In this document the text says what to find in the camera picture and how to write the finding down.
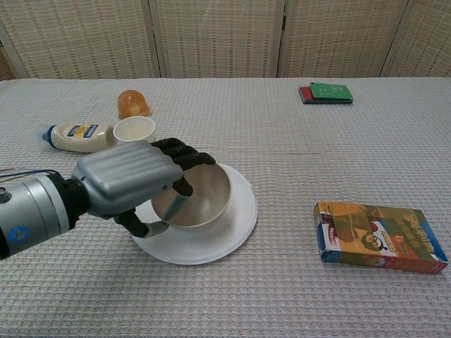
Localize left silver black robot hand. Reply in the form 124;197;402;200
68;137;216;239

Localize white paper cup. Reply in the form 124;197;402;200
112;115;156;146

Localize beige bowl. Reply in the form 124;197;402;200
151;162;235;233

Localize orange jelly cup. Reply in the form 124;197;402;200
117;89;154;120

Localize large white plate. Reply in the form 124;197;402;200
130;163;259;266

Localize mayonnaise squeeze bottle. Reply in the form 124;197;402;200
37;123;118;154

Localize woven bamboo screen panel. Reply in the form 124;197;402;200
278;0;412;78
380;0;451;78
149;0;285;79
0;0;163;80

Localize white woven tablecloth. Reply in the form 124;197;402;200
0;75;451;338

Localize red card box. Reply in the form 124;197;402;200
298;86;354;105

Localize green card box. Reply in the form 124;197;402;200
309;82;354;100

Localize colourful snack box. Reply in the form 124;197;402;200
313;200;450;275

